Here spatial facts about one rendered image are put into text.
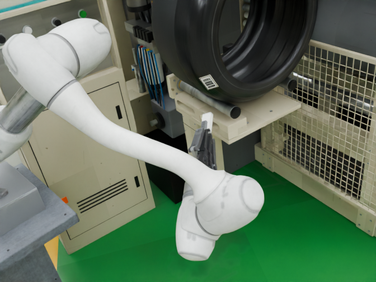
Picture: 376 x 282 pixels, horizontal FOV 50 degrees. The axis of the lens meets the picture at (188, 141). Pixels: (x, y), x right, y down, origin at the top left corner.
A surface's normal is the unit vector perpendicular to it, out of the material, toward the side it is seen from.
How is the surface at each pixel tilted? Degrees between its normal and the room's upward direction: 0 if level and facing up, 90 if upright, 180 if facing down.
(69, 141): 90
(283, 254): 0
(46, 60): 45
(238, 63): 39
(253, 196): 54
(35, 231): 0
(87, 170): 90
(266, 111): 0
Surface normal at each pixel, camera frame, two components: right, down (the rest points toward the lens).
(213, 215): -0.57, 0.44
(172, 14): -0.82, 0.14
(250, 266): -0.13, -0.82
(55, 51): 0.51, -0.39
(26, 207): 0.68, 0.34
